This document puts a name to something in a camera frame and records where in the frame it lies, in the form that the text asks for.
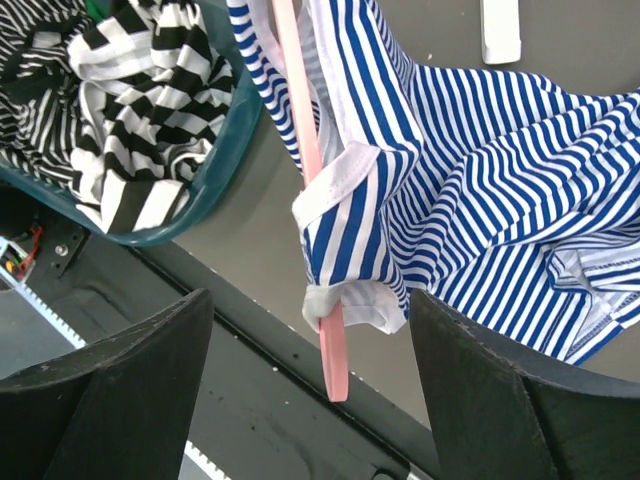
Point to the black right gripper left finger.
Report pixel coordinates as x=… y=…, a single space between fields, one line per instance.
x=119 y=408

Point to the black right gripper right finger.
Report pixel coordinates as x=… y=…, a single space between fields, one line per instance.
x=500 y=410

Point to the blue white striped tank top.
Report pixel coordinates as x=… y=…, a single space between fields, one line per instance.
x=506 y=197

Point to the thin-striped black white garment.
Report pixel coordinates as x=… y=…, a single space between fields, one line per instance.
x=40 y=110

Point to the teal plastic basket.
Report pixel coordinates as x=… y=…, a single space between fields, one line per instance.
x=211 y=179

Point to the wide-striped black white garment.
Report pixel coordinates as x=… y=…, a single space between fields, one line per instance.
x=153 y=96

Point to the green garment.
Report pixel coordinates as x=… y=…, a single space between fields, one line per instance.
x=98 y=10

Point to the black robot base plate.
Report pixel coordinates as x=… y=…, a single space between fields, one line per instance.
x=260 y=413

